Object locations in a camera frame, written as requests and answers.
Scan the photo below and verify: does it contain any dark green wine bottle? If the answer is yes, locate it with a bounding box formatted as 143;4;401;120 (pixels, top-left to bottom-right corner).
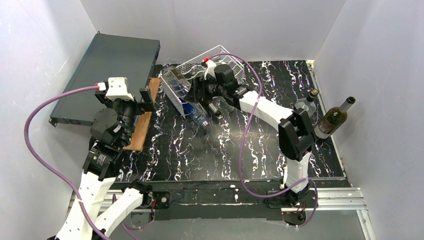
208;102;222;118

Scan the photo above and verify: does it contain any clear round bottle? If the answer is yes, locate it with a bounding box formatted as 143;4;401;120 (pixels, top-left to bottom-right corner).
161;65;206;103

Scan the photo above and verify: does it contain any blue glass bottle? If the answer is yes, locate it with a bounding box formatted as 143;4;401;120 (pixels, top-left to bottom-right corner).
182;102;209;128

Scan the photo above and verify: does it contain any clear square liquor bottle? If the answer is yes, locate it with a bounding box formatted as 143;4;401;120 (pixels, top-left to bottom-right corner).
294;88;319;117

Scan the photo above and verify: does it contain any olive wine bottle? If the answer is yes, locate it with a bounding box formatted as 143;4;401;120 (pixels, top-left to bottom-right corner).
314;96;356;140

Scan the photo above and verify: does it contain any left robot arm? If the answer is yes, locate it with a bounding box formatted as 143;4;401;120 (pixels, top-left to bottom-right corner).
52;87;153;240

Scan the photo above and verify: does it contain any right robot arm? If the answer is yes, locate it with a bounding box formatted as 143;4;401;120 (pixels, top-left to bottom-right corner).
185;59;317;206

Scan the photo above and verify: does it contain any brown wooden board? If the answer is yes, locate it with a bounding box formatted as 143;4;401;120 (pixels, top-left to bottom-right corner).
124;78;161;152

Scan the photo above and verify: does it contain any dark grey flat box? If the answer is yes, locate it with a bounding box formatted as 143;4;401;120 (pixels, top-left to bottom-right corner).
49;33;161;126

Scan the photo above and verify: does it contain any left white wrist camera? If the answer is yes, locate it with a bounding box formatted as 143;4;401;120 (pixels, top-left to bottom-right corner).
95;77;134;101

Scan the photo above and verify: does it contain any white wire wine rack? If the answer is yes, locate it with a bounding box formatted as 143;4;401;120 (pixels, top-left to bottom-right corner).
160;45;246;119

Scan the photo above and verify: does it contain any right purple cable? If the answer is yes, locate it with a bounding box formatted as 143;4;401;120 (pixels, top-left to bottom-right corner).
208;53;320;228

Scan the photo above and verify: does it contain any purple cable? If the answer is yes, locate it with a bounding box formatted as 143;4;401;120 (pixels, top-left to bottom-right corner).
24;85;147;240
208;53;320;228

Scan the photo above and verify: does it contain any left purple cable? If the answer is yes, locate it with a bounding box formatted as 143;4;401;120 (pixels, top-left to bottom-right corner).
24;85;147;240

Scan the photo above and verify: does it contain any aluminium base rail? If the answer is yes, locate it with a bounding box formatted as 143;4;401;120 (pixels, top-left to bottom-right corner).
66;187;377;240

